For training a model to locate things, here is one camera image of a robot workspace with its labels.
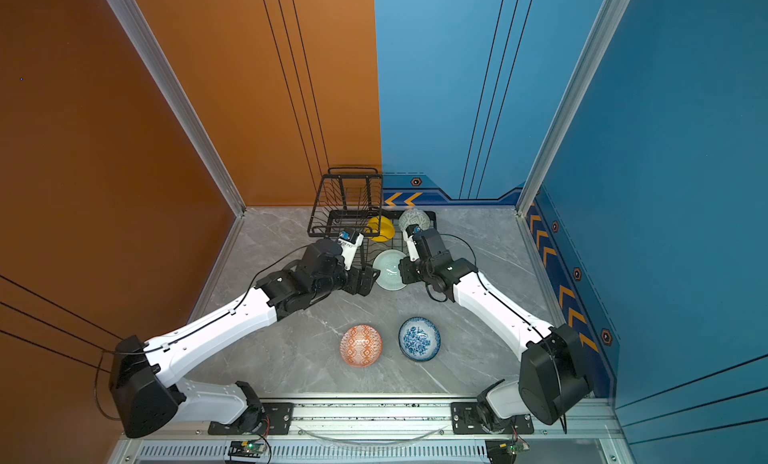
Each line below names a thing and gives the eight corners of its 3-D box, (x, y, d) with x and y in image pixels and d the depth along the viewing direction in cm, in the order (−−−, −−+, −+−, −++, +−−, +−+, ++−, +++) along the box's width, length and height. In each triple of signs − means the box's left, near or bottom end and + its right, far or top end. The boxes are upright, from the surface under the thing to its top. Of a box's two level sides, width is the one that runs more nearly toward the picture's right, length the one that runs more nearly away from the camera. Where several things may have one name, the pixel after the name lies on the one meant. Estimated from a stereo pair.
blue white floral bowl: (398, 363, 83) (398, 355, 78) (398, 326, 90) (398, 316, 85) (439, 363, 83) (442, 354, 78) (436, 326, 90) (438, 316, 85)
